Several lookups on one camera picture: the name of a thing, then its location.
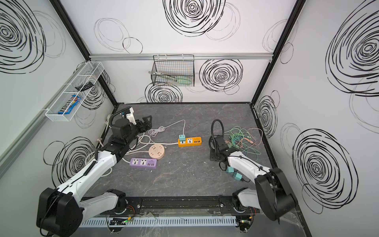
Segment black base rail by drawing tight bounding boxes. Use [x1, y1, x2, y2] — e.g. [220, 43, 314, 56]
[82, 194, 300, 215]

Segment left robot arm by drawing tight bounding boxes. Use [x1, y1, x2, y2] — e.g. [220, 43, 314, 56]
[36, 114, 152, 237]

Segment green cable bundle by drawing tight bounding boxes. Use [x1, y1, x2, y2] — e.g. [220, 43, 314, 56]
[223, 126, 263, 156]

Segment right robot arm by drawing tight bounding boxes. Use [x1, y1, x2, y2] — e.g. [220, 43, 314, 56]
[209, 135, 298, 221]

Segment white power cords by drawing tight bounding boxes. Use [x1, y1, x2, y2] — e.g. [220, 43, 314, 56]
[85, 114, 180, 178]

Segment teal charger with white cable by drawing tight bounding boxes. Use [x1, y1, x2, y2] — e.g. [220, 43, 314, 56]
[148, 119, 186, 141]

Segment round pink power strip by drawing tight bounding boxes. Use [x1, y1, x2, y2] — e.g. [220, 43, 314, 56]
[148, 144, 165, 160]

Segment purple power strip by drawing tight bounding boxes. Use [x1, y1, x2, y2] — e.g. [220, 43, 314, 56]
[129, 158, 158, 169]

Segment aluminium wall rail back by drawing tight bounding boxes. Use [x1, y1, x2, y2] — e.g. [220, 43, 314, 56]
[89, 52, 273, 61]

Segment metal tongs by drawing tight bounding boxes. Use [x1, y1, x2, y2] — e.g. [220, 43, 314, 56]
[148, 71, 177, 82]

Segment aluminium wall rail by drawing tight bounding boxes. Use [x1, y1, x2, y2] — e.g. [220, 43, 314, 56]
[1, 61, 88, 178]
[89, 52, 273, 61]

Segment orange power strip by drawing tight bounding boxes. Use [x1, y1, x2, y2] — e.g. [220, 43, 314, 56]
[178, 137, 202, 148]

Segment black wire basket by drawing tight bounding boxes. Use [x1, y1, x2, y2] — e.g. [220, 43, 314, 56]
[150, 59, 195, 87]

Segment aluminium wall rail left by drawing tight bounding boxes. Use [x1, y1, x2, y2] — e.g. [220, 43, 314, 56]
[1, 61, 88, 178]

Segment blue candy pack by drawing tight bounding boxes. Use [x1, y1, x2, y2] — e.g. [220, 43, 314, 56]
[58, 95, 82, 115]

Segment white wire shelf basket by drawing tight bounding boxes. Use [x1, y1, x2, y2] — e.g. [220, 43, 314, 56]
[45, 61, 105, 122]

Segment white slotted cable duct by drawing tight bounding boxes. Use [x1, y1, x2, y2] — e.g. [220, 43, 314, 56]
[80, 216, 237, 228]

